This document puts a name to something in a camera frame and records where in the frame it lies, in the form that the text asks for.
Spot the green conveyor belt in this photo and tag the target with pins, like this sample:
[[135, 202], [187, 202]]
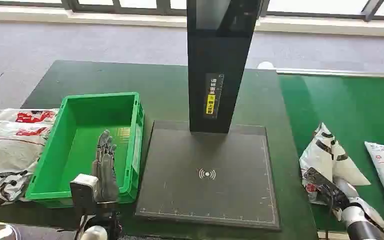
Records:
[[361, 109]]

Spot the white window sill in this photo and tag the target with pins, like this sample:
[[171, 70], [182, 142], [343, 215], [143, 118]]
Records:
[[79, 18]]

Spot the white parcel bag red print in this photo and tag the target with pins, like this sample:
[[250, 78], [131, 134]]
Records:
[[10, 115]]

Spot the black and yellow scanner sticker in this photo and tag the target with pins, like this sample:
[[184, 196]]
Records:
[[212, 99]]

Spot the white parcel bag black stripes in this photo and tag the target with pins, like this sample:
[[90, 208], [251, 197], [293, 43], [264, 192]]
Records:
[[341, 165]]

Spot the white parcel bag black print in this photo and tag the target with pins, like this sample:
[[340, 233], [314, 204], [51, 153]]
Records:
[[0, 185]]

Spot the silver conveyor rail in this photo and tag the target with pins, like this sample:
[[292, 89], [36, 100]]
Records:
[[337, 72]]

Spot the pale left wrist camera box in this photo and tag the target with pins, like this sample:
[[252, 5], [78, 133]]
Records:
[[82, 190]]

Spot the black parcel scanner stand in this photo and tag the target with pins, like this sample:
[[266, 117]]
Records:
[[178, 185]]

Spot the white parcel bag red line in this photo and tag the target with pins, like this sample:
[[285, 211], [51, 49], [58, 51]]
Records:
[[6, 149]]

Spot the green plastic crate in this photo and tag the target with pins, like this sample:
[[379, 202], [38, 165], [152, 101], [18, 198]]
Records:
[[79, 112]]

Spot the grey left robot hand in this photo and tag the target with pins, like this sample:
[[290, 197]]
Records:
[[107, 179]]

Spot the white round conveyor end cap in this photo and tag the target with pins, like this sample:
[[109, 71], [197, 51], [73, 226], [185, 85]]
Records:
[[265, 65]]

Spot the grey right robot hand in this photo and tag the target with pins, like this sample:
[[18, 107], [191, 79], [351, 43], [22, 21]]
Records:
[[334, 197]]

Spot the dark window frame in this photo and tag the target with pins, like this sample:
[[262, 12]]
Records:
[[72, 5]]

